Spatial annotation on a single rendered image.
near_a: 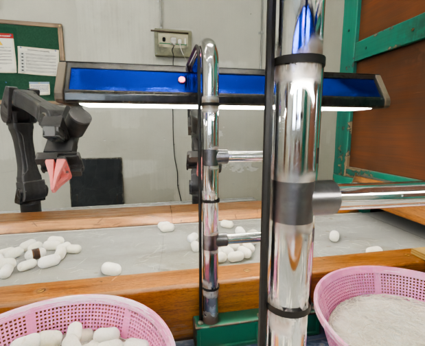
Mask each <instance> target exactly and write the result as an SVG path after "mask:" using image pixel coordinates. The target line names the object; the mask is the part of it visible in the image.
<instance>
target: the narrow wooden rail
mask: <svg viewBox="0 0 425 346"><path fill-rule="evenodd" d="M352 266H390V267H396V268H405V269H409V270H416V271H419V272H423V273H425V260H423V259H421V258H419V257H417V256H415V255H413V254H411V249H397V250H389V251H375V252H367V253H352V254H345V255H331V256H323V257H313V265H312V287H311V302H313V303H314V301H313V299H314V289H315V288H316V285H317V284H318V282H319V281H320V280H321V279H322V278H323V277H324V276H326V275H327V274H329V273H331V272H333V271H335V270H338V269H341V268H347V267H352ZM218 283H219V285H220V287H219V289H218V313H221V312H231V311H237V310H248V309H253V308H259V289H260V262H257V263H249V264H235V265H227V266H219V267H218ZM89 294H98V295H113V296H118V297H124V298H127V299H131V300H133V301H137V302H139V303H141V304H143V305H145V306H147V307H148V308H150V309H151V310H153V311H154V312H156V313H157V314H158V315H159V316H160V317H161V318H162V319H163V321H164V322H165V323H166V325H167V326H168V328H169V329H170V331H171V333H172V335H173V338H174V342H176V341H185V340H190V339H193V316H198V315H199V268H191V269H183V270H169V271H161V272H153V273H139V274H131V275H117V276H109V277H95V278H87V279H73V280H65V281H51V282H43V283H35V284H21V285H13V286H0V314H2V313H4V312H7V311H10V310H13V309H15V308H20V307H22V306H25V305H28V304H31V303H36V302H39V301H44V300H48V299H53V298H57V297H65V296H71V295H89Z"/></svg>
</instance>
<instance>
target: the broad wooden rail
mask: <svg viewBox="0 0 425 346"><path fill-rule="evenodd" d="M261 210H262V201H261V200H258V201H244V202H230V203H218V221H222V220H249V219H260V218H261ZM348 213H359V210H358V209H355V210H339V211H338V213H336V214H348ZM159 222H170V223H172V224H183V223H195V222H198V204H188V205H162V206H148V207H121V208H107V209H80V210H66V211H39V212H25V213H10V214H0V235H7V234H19V233H40V232H52V231H73V230H85V229H106V228H118V227H139V226H150V225H158V223H159Z"/></svg>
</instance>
